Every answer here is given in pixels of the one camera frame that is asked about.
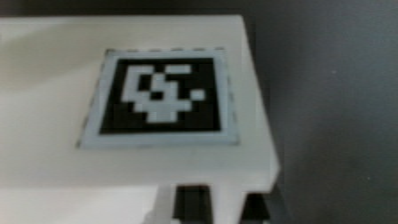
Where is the white drawer with knob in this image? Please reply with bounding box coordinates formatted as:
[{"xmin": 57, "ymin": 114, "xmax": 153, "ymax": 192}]
[{"xmin": 0, "ymin": 15, "xmax": 279, "ymax": 224}]

